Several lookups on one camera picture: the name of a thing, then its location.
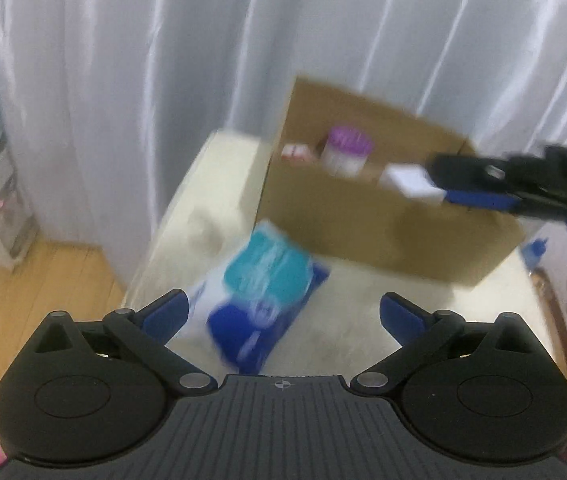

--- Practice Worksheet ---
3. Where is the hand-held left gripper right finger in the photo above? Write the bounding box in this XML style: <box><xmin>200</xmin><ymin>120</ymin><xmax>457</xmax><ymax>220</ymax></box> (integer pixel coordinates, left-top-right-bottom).
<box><xmin>351</xmin><ymin>291</ymin><xmax>539</xmax><ymax>396</ymax></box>

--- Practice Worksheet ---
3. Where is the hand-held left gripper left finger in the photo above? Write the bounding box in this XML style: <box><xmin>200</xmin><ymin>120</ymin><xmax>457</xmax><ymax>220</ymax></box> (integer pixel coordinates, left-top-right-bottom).
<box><xmin>26</xmin><ymin>288</ymin><xmax>214</xmax><ymax>396</ymax></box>

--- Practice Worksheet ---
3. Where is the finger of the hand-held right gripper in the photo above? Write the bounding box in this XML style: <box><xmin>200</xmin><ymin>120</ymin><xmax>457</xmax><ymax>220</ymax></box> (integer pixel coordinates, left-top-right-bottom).
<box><xmin>426</xmin><ymin>152</ymin><xmax>514</xmax><ymax>190</ymax></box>
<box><xmin>441</xmin><ymin>187</ymin><xmax>524</xmax><ymax>214</ymax></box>

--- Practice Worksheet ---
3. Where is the small white carton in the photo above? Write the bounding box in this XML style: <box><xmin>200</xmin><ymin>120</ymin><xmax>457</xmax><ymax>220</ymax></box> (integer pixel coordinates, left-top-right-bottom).
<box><xmin>378</xmin><ymin>162</ymin><xmax>447</xmax><ymax>206</ymax></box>

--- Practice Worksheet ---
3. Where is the brown cardboard box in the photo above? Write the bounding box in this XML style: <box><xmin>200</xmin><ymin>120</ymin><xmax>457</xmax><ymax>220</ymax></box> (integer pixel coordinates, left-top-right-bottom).
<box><xmin>253</xmin><ymin>76</ymin><xmax>529</xmax><ymax>288</ymax></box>

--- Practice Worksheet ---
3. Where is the blue wet wipes pack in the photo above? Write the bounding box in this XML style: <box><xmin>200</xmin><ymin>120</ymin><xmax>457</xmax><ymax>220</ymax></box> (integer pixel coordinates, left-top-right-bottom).
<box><xmin>168</xmin><ymin>220</ymin><xmax>331</xmax><ymax>376</ymax></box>

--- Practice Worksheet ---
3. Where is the purple lid air freshener jar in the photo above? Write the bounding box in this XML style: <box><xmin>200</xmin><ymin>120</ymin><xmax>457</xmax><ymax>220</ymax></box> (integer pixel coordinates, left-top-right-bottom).
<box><xmin>321</xmin><ymin>126</ymin><xmax>374</xmax><ymax>178</ymax></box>

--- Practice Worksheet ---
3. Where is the red toothpaste tube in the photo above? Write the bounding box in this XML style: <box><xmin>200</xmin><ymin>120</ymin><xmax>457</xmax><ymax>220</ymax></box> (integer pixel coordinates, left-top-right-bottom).
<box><xmin>280</xmin><ymin>142</ymin><xmax>317</xmax><ymax>166</ymax></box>

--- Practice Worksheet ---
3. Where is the cream small table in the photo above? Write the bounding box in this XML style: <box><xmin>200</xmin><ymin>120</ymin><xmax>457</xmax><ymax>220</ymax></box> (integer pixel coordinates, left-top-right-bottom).
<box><xmin>123</xmin><ymin>130</ymin><xmax>567</xmax><ymax>377</ymax></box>

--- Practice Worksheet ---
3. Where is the blue plastic bottle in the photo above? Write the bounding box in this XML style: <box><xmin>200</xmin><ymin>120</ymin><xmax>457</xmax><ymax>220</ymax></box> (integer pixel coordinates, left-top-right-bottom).
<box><xmin>523</xmin><ymin>237</ymin><xmax>550</xmax><ymax>273</ymax></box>

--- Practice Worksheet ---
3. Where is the white satin curtain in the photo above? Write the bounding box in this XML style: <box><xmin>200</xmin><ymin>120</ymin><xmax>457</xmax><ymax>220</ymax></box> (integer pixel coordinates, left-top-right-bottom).
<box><xmin>0</xmin><ymin>0</ymin><xmax>567</xmax><ymax>286</ymax></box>

